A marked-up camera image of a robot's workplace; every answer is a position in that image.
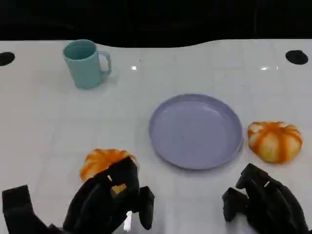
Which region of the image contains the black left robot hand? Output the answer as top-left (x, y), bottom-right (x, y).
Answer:
top-left (62, 156), bottom-right (156, 234)

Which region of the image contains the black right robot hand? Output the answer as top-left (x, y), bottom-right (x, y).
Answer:
top-left (222, 163), bottom-right (312, 234)

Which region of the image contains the orange and white bread roll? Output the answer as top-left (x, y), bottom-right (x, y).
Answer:
top-left (247, 121), bottom-right (303, 164)
top-left (79, 148), bottom-right (137, 195)

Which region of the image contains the lilac plate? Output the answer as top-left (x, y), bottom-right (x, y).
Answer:
top-left (148, 93), bottom-right (244, 171)

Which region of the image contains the pale green mug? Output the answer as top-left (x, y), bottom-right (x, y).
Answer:
top-left (62, 39), bottom-right (112, 90)

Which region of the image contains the black table grommet hole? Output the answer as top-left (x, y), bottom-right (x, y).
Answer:
top-left (285, 50), bottom-right (309, 65)
top-left (0, 52), bottom-right (16, 67)

